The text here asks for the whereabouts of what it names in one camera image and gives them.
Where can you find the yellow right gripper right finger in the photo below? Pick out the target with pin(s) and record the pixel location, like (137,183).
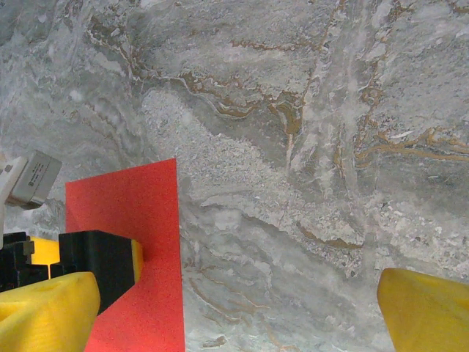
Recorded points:
(425,311)

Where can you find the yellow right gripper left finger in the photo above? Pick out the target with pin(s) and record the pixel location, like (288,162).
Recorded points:
(44,315)

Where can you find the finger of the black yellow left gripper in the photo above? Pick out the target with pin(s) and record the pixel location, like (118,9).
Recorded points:
(14,264)
(106,260)

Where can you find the red paper sheet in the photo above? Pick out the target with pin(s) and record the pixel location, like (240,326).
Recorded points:
(146,205)

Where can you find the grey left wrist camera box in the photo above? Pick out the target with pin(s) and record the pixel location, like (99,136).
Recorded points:
(36,179)

